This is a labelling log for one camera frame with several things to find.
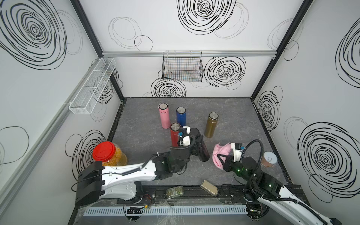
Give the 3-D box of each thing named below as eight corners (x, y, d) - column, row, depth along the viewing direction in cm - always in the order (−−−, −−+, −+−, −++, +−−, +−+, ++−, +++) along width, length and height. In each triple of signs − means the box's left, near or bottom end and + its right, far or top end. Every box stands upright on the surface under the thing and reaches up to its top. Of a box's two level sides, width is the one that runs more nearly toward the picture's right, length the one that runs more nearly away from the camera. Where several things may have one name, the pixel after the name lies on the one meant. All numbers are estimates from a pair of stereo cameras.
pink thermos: (161, 129, 103) (157, 110, 86) (162, 121, 107) (158, 102, 91) (169, 129, 103) (167, 110, 86) (170, 121, 107) (168, 102, 91)
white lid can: (262, 167, 86) (266, 163, 81) (257, 155, 90) (262, 151, 85) (274, 167, 86) (280, 163, 81) (269, 155, 90) (274, 151, 86)
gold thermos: (205, 138, 98) (209, 119, 81) (204, 130, 102) (208, 111, 85) (212, 138, 98) (219, 119, 81) (211, 130, 102) (217, 111, 85)
